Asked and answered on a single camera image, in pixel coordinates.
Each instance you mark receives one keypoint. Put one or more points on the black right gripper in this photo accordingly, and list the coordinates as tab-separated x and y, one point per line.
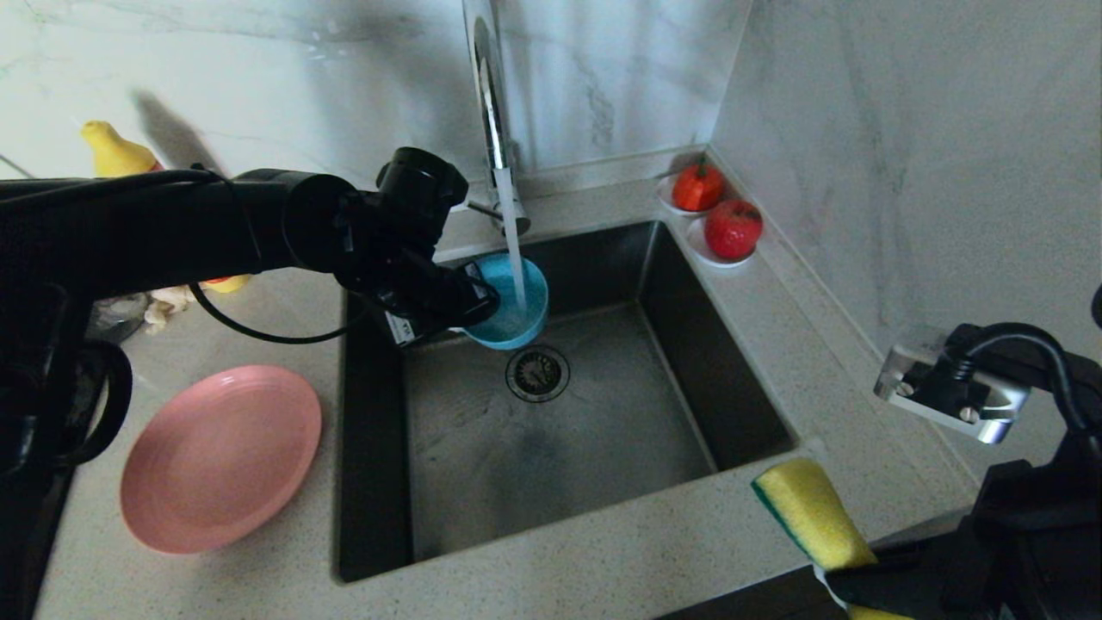
1042	542

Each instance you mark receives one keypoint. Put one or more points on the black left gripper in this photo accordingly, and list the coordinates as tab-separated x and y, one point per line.
405	284

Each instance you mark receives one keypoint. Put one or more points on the teal blue bowl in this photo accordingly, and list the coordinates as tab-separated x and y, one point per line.
508	319

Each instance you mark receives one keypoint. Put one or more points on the yellow sponge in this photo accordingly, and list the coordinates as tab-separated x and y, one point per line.
809	508

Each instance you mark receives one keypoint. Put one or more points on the orange detergent bottle yellow cap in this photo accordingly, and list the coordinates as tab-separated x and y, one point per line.
116	151

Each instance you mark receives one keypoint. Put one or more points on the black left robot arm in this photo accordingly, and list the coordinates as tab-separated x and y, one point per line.
129	224

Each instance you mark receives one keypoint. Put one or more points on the metal sink drain strainer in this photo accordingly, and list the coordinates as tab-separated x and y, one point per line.
537	375

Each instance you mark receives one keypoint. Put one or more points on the stainless steel sink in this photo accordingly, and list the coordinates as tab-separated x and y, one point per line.
560	456

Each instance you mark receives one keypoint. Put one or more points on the chrome faucet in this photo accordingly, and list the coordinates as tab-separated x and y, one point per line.
492	112

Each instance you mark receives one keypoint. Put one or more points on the garlic bulb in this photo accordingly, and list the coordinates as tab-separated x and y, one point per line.
168	301

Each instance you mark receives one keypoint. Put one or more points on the pink round plate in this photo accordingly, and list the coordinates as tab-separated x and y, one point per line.
219	456

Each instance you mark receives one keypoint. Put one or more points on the small white dish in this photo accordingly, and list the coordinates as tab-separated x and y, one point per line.
699	250
663	200

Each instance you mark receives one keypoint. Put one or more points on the clear glass pot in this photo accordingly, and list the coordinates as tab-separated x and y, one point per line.
116	314

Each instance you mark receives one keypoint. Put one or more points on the red tomato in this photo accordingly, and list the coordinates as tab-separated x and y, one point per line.
696	191

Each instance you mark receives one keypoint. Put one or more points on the red apple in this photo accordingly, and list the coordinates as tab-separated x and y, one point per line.
732	231

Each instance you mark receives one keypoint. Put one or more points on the black induction cooktop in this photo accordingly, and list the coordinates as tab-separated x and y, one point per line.
26	585

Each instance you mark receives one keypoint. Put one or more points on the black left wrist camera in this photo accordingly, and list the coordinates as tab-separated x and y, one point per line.
422	185

